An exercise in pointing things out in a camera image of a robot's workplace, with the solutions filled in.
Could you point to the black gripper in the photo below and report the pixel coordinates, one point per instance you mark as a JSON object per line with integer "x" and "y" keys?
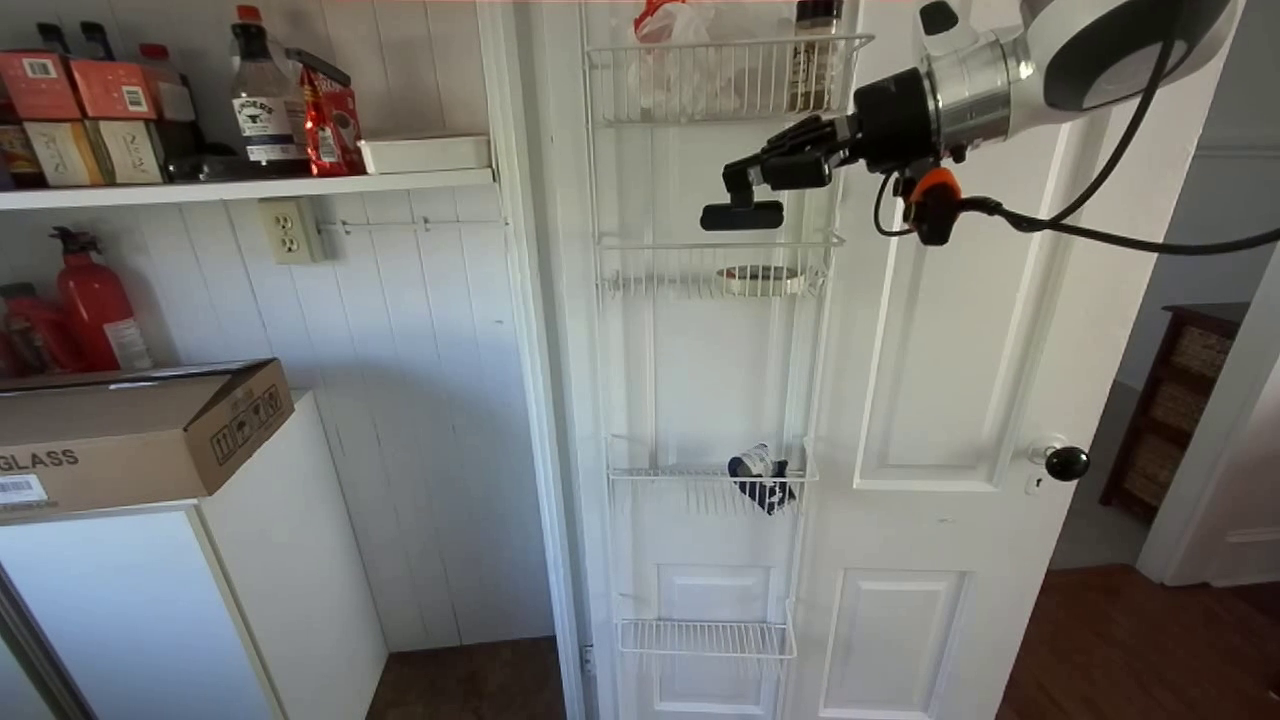
{"x": 888, "y": 123}

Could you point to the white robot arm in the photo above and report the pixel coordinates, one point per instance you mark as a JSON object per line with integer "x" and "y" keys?
{"x": 1066, "y": 53}

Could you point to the jar with dark lid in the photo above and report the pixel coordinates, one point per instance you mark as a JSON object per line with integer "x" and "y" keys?
{"x": 818, "y": 61}

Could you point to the clear plastic bag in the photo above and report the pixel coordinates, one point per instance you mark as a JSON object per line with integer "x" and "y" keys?
{"x": 680, "y": 67}

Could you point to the white panel door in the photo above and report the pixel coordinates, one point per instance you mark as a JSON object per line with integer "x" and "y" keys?
{"x": 961, "y": 334}

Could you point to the black white patterned item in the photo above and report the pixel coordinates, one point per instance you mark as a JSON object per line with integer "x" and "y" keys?
{"x": 765, "y": 486}

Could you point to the white flat box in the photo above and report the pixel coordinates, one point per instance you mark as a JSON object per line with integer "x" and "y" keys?
{"x": 424, "y": 153}

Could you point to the black round doorknob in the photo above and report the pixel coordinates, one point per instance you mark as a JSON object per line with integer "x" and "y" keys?
{"x": 1066, "y": 463}

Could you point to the dark wooden furniture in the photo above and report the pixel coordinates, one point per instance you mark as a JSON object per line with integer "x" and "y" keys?
{"x": 1181, "y": 413}

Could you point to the red snack bag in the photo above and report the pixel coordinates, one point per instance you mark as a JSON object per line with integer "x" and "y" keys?
{"x": 325, "y": 123}

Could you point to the dark glass bottle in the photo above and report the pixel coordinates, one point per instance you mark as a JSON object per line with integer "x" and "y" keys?
{"x": 263, "y": 101}

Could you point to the dark bottle with red cap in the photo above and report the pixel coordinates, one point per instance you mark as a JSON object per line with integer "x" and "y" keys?
{"x": 170, "y": 113}

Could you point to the red and tan box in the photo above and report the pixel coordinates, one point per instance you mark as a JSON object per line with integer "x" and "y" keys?
{"x": 44, "y": 123}
{"x": 123, "y": 123}

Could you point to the red fire extinguisher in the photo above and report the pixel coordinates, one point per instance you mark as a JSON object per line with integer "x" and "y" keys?
{"x": 97, "y": 304}

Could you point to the brown cardboard box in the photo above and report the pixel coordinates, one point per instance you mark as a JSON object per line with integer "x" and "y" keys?
{"x": 123, "y": 433}

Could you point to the small red container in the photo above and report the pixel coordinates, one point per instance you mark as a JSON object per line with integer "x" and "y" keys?
{"x": 26, "y": 334}

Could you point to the white mini fridge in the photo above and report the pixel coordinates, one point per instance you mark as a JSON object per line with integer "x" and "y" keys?
{"x": 134, "y": 612}

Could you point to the beige wall outlet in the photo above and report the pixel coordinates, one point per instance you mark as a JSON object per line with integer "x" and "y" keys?
{"x": 288, "y": 230}

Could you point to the white wall shelf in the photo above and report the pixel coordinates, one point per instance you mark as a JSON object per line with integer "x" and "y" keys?
{"x": 243, "y": 190}

